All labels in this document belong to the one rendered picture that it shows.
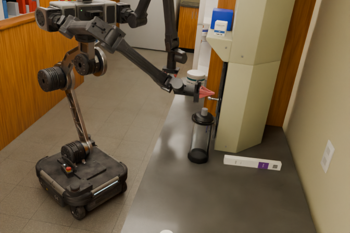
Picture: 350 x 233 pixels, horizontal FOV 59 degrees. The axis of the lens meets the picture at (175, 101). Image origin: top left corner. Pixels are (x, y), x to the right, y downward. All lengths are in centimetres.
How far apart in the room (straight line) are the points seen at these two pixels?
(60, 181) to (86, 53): 100
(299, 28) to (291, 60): 17
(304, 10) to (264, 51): 42
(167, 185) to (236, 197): 29
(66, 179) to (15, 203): 46
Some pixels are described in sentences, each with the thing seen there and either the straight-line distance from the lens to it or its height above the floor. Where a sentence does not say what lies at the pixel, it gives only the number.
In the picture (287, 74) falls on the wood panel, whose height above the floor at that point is 127.
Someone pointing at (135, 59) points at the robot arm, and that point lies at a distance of 147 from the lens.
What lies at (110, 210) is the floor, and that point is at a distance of 259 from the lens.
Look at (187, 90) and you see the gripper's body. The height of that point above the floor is 122.
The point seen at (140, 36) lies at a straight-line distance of 663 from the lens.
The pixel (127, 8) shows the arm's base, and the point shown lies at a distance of 212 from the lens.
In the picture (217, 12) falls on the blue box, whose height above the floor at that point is 159.
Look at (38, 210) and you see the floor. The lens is 269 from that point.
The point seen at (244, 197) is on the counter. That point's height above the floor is 94.
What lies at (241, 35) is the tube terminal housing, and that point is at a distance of 140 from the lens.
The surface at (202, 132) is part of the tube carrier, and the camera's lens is 142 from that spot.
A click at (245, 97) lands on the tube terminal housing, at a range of 149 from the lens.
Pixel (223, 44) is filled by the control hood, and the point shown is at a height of 149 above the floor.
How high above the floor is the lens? 182
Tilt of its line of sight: 25 degrees down
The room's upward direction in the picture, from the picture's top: 5 degrees clockwise
